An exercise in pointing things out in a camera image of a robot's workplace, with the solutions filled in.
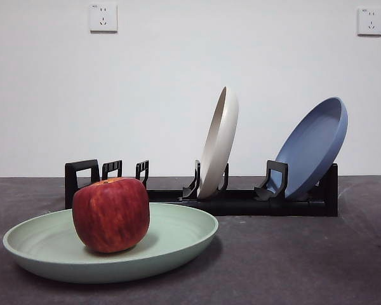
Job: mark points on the green plate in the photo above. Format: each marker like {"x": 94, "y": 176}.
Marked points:
{"x": 177, "y": 241}

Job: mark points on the red apple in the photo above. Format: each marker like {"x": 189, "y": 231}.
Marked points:
{"x": 111, "y": 216}

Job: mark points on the beige plate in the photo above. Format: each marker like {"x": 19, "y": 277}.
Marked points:
{"x": 220, "y": 139}

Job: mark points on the black plate rack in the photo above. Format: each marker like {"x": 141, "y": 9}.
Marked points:
{"x": 241, "y": 208}

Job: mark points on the blue plate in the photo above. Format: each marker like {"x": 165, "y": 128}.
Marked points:
{"x": 311, "y": 146}

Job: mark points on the white wall socket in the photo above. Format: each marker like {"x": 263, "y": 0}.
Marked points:
{"x": 370, "y": 21}
{"x": 103, "y": 18}

